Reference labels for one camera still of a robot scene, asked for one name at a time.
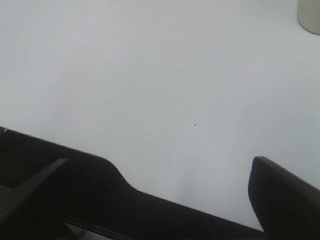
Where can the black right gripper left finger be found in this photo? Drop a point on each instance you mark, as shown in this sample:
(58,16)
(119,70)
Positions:
(36,209)

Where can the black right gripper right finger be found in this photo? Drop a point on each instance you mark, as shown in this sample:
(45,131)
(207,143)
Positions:
(287,207)

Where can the beige bin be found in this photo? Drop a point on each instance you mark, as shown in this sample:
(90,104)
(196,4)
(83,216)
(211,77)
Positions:
(308,15)

